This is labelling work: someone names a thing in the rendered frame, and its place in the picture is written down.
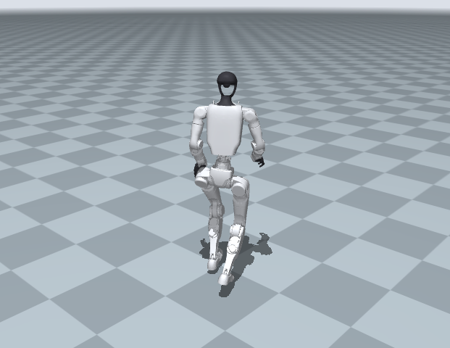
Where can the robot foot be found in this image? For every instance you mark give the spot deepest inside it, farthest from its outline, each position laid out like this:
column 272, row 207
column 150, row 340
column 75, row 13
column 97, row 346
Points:
column 212, row 263
column 225, row 279

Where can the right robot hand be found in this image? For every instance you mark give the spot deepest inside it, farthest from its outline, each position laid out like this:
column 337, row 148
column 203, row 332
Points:
column 260, row 161

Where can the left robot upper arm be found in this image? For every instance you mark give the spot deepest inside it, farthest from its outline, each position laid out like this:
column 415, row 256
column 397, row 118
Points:
column 200, row 113

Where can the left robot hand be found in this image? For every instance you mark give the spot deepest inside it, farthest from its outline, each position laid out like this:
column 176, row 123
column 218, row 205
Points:
column 196, row 168

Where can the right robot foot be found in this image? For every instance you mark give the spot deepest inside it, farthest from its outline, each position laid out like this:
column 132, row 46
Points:
column 225, row 279

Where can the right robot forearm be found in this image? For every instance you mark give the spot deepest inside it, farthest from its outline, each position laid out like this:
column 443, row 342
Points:
column 257, row 154

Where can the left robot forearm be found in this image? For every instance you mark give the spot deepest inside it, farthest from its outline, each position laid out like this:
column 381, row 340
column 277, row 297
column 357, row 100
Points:
column 199, row 157

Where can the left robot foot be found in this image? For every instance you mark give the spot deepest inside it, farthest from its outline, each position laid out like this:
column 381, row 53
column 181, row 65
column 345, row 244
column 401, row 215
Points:
column 212, row 263

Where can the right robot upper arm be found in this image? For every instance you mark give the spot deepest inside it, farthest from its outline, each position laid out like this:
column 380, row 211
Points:
column 250, row 116

